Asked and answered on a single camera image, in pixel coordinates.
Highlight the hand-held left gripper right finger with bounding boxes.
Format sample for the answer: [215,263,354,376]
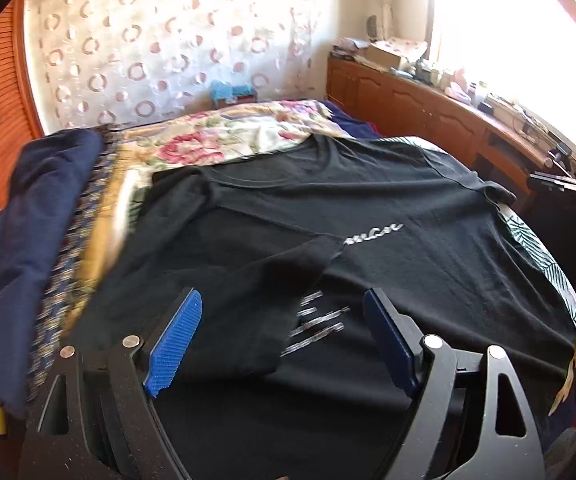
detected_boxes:
[362,286,545,480]

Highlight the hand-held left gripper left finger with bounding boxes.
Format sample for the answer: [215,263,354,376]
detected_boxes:
[18,286,203,480]

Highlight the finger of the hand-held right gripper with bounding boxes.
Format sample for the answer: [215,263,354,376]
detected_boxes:
[527,172,576,197]

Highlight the black t-shirt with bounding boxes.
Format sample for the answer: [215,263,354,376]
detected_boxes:
[70,132,576,480]

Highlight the palm leaf bed sheet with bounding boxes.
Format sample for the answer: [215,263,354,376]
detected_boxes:
[497,202,576,417]

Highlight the blue patterned folded cloth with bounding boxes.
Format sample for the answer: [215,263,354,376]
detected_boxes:
[25,130,124,402]

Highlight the white folded cloth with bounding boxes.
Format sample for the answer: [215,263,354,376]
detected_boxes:
[106,169,145,263]

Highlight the window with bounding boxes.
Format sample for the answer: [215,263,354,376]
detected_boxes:
[428,0,576,137]

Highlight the wooden cabinet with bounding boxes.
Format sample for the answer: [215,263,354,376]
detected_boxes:
[325,55,576,211]

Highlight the navy folded cloth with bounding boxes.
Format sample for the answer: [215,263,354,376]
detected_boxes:
[0,129,106,407]

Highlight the floral blanket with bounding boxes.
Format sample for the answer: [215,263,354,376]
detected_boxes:
[112,99,355,172]

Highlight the pink spotted paper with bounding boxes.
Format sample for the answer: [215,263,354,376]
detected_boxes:
[389,37,429,59]

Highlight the cardboard box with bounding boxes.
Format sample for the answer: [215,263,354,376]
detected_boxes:
[365,42,409,72]

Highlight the dark blue cloth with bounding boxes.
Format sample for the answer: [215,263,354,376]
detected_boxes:
[324,101,385,139]

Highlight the small blue toy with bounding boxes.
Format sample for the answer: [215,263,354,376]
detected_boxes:
[210,81,257,109]

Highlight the circle patterned sheer curtain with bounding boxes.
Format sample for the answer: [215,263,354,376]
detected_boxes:
[24,0,435,132]

